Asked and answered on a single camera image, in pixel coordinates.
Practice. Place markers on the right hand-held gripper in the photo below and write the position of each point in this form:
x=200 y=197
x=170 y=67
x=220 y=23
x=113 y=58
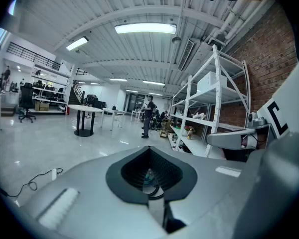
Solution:
x=249 y=142

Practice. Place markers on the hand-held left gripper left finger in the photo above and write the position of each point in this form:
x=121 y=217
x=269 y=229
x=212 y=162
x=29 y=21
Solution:
x=89 y=195

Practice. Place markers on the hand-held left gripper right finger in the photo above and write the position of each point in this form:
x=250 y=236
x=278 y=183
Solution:
x=209 y=183

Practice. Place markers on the red vacuum cleaner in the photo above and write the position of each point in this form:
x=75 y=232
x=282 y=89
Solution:
x=149 y=179

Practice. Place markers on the white power strip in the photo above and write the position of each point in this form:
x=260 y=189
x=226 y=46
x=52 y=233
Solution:
x=54 y=174

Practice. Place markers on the white metal shelf rack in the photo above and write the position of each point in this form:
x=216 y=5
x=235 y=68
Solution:
x=215 y=93

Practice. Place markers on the white box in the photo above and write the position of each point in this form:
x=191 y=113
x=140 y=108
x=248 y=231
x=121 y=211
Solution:
x=210 y=81

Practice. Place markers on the wooden crate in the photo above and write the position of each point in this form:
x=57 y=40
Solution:
x=163 y=132

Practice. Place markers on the long ceiling light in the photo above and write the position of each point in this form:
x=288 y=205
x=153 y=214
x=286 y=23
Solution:
x=118 y=79
x=153 y=83
x=145 y=28
x=132 y=91
x=155 y=93
x=76 y=43

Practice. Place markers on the white rectangular table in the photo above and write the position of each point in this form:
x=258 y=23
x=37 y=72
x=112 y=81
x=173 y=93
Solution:
x=113 y=111
x=137 y=112

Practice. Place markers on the red fire extinguisher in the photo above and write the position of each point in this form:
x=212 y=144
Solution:
x=68 y=111

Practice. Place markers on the round white table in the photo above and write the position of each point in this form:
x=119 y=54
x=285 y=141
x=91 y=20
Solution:
x=84 y=108

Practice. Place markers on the ceiling air vent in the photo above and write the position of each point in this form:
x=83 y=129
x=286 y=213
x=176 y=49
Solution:
x=186 y=55

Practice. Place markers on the cardboard box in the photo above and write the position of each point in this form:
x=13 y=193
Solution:
x=42 y=106

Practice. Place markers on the dark staircase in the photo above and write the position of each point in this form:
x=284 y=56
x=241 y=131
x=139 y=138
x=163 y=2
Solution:
x=76 y=94

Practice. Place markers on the round ceiling fixture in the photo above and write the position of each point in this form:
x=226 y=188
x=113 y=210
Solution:
x=176 y=40

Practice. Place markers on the white storage shelf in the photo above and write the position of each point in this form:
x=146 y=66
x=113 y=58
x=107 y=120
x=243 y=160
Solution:
x=48 y=91

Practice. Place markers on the black office chair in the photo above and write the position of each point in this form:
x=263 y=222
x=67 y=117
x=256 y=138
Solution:
x=27 y=96

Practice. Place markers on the white ceiling pipes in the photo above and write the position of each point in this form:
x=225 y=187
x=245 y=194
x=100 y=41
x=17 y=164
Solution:
x=235 y=16

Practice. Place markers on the black balcony railing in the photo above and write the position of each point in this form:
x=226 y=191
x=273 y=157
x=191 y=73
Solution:
x=32 y=55

